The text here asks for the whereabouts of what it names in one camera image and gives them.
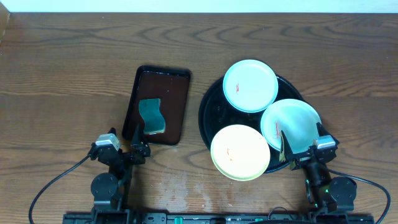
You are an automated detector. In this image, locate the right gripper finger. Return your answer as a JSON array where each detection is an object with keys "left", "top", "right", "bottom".
[
  {"left": 279, "top": 131, "right": 294, "bottom": 162},
  {"left": 316, "top": 122, "right": 333, "bottom": 138}
]

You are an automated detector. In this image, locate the pale green plate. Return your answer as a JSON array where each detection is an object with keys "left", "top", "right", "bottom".
[
  {"left": 260, "top": 99, "right": 321, "bottom": 154},
  {"left": 223, "top": 59, "right": 279, "bottom": 113}
]

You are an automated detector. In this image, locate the green yellow sponge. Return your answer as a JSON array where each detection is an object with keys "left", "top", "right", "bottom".
[{"left": 139, "top": 98, "right": 165, "bottom": 135}]

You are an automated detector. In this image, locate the yellow plate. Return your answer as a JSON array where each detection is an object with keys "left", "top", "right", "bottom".
[{"left": 210, "top": 124, "right": 271, "bottom": 181}]

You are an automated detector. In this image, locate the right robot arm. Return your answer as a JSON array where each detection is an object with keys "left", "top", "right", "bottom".
[{"left": 280, "top": 123, "right": 357, "bottom": 215}]

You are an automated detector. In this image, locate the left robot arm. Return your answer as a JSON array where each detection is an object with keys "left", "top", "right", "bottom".
[{"left": 88, "top": 124, "right": 150, "bottom": 213}]

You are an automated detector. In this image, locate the rectangular dark brown tray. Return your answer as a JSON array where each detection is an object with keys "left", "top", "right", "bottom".
[{"left": 122, "top": 65, "right": 191, "bottom": 146}]

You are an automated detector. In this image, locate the wooden side panel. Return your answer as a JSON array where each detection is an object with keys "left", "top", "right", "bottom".
[{"left": 0, "top": 3, "right": 11, "bottom": 40}]

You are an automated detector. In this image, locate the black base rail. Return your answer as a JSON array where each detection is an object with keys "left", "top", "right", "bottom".
[{"left": 62, "top": 212, "right": 374, "bottom": 224}]

